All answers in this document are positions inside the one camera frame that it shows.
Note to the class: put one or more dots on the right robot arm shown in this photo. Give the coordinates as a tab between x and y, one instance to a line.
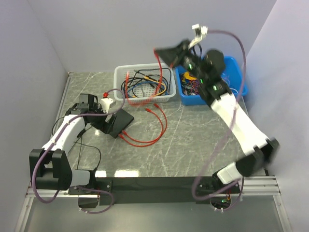
259	150

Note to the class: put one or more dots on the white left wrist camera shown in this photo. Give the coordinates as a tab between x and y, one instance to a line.
106	104

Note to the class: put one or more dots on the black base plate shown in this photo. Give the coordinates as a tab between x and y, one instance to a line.
126	190

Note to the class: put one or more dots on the white plastic basket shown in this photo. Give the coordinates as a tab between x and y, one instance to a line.
142	82

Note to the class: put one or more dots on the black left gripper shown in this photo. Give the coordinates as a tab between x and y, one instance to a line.
104	126

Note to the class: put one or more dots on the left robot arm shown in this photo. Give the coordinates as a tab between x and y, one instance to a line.
49	165

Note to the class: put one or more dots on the blue plastic bin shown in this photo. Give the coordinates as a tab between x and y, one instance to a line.
188	85

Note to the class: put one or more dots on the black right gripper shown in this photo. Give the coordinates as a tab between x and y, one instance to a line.
171	54

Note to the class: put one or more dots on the aluminium rail frame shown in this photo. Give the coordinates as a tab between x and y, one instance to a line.
191	138

